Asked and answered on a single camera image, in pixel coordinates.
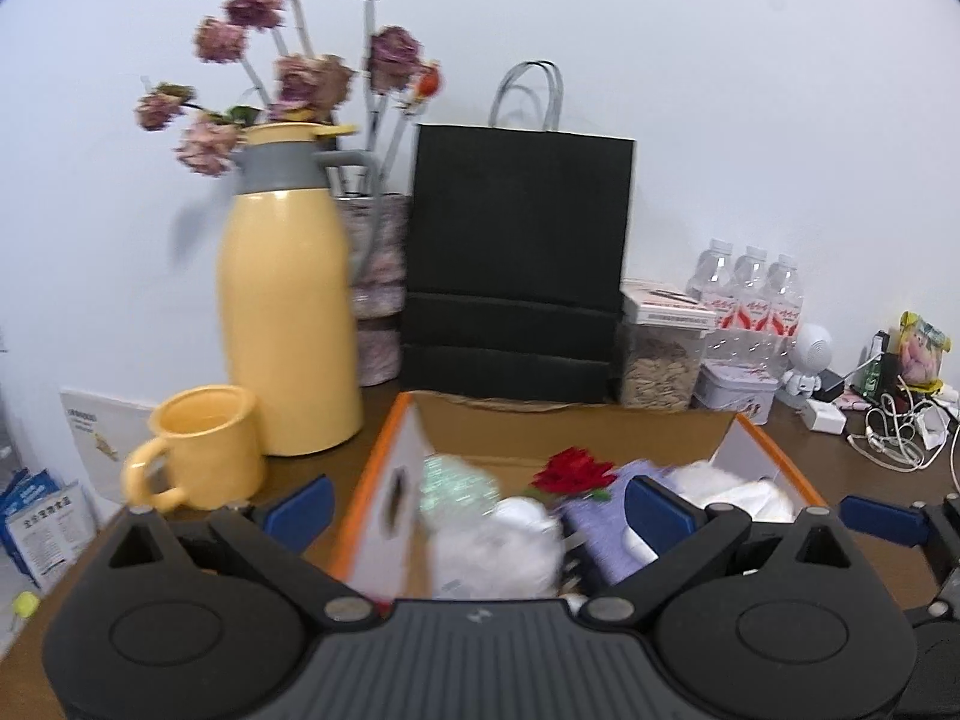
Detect white power adapter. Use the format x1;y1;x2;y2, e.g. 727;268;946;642
919;401;953;447

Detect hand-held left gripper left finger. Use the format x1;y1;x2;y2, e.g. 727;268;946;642
105;476;380;629

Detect clear seed container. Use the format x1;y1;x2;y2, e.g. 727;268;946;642
619;279;717;412

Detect grey tin box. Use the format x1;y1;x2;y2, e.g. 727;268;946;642
691;360;781;425

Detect white charger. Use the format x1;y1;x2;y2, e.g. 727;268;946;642
805;399;847;436

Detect blue white packets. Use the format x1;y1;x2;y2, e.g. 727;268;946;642
0;469;95;590

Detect white cloth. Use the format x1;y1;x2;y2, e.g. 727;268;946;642
431;499;567;601

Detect red cardboard box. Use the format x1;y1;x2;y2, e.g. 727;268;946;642
326;390;830;602

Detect black paper bag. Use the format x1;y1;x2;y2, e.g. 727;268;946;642
400;60;637;406

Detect tangle of white cables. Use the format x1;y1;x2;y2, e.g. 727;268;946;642
847;371;960;475

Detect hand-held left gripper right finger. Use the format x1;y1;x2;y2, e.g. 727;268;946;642
577;476;856;629

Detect green foil wrapped item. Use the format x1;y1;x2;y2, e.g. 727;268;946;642
420;454;500;533

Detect dried pink flowers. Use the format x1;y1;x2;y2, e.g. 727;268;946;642
135;0;443;177

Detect patterned vase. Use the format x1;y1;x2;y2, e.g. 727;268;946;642
337;195;412;387

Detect clear water bottle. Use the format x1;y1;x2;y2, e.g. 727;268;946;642
765;255;807;361
686;238;736;331
731;246;773;335

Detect yellow pink snack packet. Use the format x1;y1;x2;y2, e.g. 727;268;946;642
898;311;952;391

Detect yellow mug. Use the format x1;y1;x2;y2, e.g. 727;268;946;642
122;385;267;512

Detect red artificial flower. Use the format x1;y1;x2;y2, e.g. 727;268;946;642
532;448;617;503

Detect purple cloth pouch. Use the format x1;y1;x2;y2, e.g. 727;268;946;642
559;461;676;586

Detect white robot toy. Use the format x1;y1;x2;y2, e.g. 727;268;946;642
776;324;839;407

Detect dark green object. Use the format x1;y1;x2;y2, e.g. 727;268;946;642
862;330;905;402

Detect yellow thermos jug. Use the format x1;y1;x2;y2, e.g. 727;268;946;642
217;122;383;457

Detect white booklet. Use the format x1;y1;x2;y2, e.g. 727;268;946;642
60;388;160;518

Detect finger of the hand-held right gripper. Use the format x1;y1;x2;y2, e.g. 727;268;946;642
838;495;960;601

